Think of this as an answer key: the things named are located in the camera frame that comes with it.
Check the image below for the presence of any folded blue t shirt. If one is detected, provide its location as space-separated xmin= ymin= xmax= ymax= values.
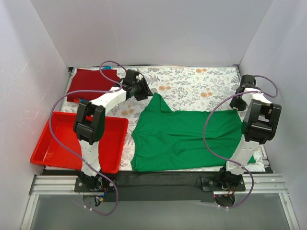
xmin=79 ymin=65 xmax=116 ymax=103

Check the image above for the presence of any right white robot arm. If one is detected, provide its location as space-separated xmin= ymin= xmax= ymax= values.
xmin=200 ymin=75 xmax=282 ymax=192

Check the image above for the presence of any green t shirt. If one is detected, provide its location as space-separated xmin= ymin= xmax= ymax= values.
xmin=131 ymin=93 xmax=242 ymax=172

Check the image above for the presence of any folded dark red t shirt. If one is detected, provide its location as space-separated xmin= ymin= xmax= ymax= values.
xmin=67 ymin=69 xmax=115 ymax=102

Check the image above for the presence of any red plastic tray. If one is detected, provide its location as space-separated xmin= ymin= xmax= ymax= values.
xmin=30 ymin=112 xmax=129 ymax=174

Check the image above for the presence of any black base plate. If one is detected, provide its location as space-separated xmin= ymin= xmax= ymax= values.
xmin=74 ymin=170 xmax=247 ymax=202

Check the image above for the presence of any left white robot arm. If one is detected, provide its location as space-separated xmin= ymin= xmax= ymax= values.
xmin=73 ymin=69 xmax=153 ymax=192

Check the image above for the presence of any floral table cloth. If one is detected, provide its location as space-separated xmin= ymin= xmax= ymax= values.
xmin=108 ymin=67 xmax=239 ymax=171

